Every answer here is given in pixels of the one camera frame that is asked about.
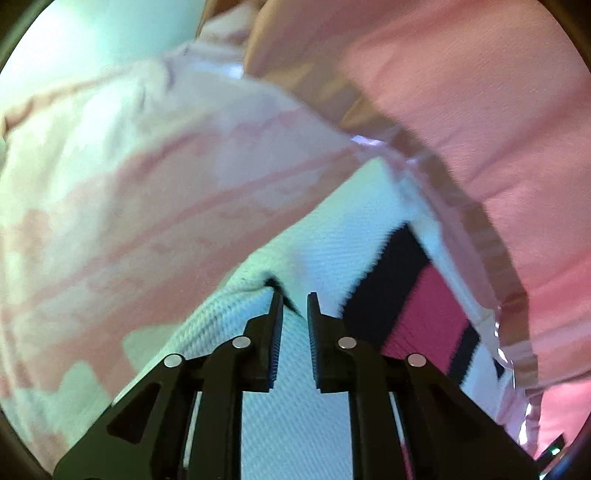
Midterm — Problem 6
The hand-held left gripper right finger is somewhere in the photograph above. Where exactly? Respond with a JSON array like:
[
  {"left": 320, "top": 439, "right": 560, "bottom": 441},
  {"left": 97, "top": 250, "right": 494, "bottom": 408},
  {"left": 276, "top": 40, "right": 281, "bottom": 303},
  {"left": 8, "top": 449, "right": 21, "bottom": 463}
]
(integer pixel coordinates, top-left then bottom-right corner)
[{"left": 307, "top": 292, "right": 541, "bottom": 480}]

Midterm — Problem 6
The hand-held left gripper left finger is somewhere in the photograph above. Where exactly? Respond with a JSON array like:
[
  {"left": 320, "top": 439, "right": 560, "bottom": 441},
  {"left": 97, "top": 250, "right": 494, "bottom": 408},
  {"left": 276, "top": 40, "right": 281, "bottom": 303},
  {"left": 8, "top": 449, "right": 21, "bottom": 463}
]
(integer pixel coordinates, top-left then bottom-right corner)
[{"left": 54, "top": 290, "right": 284, "bottom": 480}]

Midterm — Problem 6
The white knit striped garment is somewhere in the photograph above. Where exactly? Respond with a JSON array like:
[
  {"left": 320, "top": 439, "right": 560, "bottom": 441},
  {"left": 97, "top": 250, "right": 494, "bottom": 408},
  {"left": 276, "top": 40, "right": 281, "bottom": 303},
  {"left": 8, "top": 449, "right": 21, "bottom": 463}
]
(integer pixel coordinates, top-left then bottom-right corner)
[{"left": 113, "top": 157, "right": 532, "bottom": 480}]

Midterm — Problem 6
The pink cloth with ruffled edge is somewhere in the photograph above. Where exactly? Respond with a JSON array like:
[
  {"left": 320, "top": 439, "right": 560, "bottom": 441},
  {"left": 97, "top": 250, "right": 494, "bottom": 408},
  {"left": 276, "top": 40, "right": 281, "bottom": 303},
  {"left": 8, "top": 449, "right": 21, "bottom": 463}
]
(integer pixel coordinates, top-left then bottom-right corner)
[{"left": 242, "top": 0, "right": 591, "bottom": 462}]

